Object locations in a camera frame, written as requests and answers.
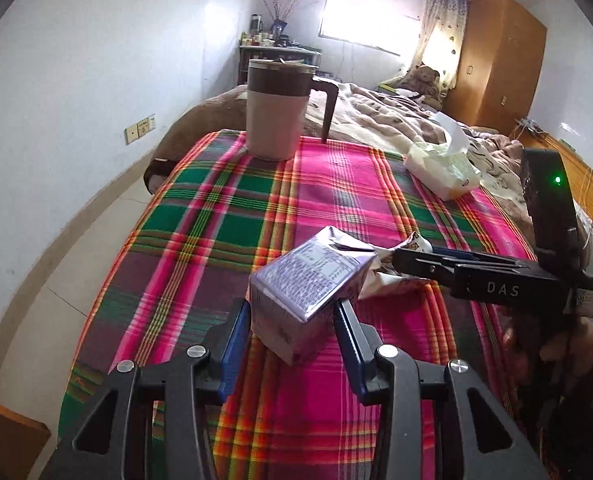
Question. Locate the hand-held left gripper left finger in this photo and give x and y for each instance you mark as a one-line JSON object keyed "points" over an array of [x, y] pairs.
{"points": [[234, 345]]}

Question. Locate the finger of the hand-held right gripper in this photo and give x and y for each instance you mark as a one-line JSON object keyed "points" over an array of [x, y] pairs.
{"points": [[476, 257], [421, 262]]}

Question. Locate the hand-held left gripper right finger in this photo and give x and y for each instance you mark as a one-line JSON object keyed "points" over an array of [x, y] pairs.
{"points": [[349, 345]]}

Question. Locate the cream wrapper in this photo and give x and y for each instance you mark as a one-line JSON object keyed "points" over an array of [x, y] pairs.
{"points": [[381, 280]]}

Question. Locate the purple drink carton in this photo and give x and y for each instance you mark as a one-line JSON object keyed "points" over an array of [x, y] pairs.
{"points": [[301, 280]]}

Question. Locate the person's right forearm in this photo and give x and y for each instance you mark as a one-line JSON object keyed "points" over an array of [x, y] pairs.
{"points": [[576, 425]]}

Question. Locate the person's right hand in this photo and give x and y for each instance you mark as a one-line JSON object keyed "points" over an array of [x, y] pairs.
{"points": [[523, 345]]}

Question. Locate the wooden bed headboard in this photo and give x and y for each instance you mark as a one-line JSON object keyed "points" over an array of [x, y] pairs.
{"points": [[591, 190]]}

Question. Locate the yellow tissue pack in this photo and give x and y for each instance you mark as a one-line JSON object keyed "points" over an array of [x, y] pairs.
{"points": [[441, 170]]}

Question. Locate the plaid cloth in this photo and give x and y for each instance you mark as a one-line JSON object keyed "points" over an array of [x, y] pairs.
{"points": [[201, 220]]}

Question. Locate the brown blanket bed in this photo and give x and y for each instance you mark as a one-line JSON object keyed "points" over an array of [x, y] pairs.
{"points": [[376, 115]]}

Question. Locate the wooden wardrobe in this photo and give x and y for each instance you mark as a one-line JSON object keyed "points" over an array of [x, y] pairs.
{"points": [[496, 60]]}

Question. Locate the brown teddy bear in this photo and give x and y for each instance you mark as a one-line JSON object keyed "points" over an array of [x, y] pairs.
{"points": [[424, 80]]}

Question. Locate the pink and brown mug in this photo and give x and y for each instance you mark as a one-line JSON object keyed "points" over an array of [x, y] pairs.
{"points": [[274, 120]]}

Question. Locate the patterned curtain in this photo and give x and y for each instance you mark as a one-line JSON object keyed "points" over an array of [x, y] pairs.
{"points": [[444, 20]]}

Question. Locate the wooden furniture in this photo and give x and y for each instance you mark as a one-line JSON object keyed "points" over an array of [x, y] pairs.
{"points": [[6, 435]]}

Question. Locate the window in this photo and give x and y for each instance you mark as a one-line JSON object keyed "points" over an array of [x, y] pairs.
{"points": [[366, 22]]}

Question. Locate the small shelf unit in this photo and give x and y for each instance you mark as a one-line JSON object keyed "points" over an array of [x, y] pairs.
{"points": [[276, 52]]}

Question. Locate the group of bottles and jars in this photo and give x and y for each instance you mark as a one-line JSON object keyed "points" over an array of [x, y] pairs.
{"points": [[261, 37]]}

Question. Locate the vase with dry branches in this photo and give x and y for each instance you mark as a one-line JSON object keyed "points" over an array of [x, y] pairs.
{"points": [[278, 25]]}

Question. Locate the wall socket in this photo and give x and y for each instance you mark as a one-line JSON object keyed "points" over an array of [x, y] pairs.
{"points": [[139, 130]]}

